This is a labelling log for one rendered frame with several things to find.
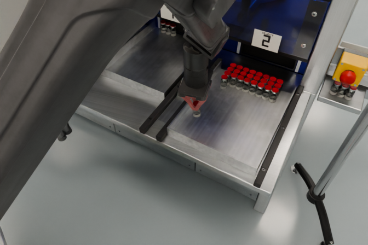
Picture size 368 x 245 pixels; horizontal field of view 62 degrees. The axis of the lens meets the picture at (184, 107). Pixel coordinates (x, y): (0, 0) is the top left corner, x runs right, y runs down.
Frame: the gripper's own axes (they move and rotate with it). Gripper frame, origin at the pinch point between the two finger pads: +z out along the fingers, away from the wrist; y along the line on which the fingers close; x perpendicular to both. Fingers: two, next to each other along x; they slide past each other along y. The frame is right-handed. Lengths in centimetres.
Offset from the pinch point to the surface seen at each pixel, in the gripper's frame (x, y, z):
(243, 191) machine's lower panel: -19, 23, 86
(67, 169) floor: 82, 13, 96
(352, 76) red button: -38.9, 19.3, -2.7
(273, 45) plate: -16.9, 27.3, -2.9
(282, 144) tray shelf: -24.5, 0.4, 9.4
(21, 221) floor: 88, -21, 95
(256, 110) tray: -15.8, 10.8, 9.5
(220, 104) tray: -5.0, 10.4, 9.3
